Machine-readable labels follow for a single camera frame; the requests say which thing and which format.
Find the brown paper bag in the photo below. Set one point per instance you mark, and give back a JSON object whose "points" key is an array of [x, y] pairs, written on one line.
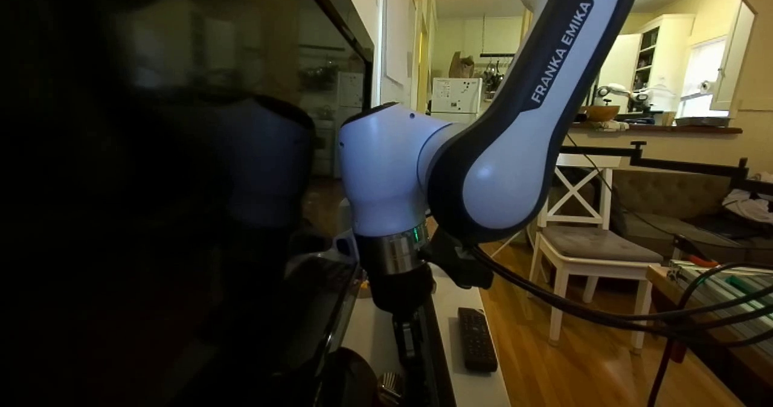
{"points": [[461, 66]]}

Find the brown sofa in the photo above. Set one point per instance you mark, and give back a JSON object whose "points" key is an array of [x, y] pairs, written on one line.
{"points": [[670, 198]]}

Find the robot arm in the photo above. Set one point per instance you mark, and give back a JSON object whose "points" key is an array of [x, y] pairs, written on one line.
{"points": [[507, 171]]}

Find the black sound bar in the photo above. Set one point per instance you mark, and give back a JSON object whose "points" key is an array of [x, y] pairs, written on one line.
{"points": [[439, 365]]}

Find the wooden bowl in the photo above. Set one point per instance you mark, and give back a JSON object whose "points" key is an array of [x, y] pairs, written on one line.
{"points": [[601, 113]]}

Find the white stand mixer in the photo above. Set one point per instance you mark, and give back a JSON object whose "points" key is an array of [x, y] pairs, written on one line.
{"points": [[628, 96]]}

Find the white cloth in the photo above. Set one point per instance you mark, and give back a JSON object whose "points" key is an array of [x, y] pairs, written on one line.
{"points": [[749, 205]]}

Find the black metal bar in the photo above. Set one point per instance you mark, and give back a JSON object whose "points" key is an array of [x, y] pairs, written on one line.
{"points": [[676, 164]]}

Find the window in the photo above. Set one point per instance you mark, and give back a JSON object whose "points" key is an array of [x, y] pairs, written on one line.
{"points": [[703, 72]]}

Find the white refrigerator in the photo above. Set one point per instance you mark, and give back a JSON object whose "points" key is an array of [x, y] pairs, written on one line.
{"points": [[456, 99]]}

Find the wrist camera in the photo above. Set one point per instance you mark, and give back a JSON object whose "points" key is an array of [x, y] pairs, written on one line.
{"points": [[456, 262]]}

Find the black remote control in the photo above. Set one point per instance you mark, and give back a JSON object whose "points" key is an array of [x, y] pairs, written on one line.
{"points": [[476, 340]]}

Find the white cabinet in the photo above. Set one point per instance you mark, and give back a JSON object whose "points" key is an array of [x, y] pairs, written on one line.
{"points": [[667, 57]]}

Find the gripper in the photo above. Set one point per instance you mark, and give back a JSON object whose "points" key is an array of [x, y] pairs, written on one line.
{"points": [[401, 289]]}

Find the black television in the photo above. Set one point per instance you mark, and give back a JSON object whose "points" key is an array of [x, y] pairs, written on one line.
{"points": [[151, 183]]}

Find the white wooden chair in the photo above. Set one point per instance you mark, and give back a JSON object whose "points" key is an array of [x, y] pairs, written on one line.
{"points": [[595, 244]]}

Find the silver ribbed knob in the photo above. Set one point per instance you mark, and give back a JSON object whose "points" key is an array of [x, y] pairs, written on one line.
{"points": [[391, 390]]}

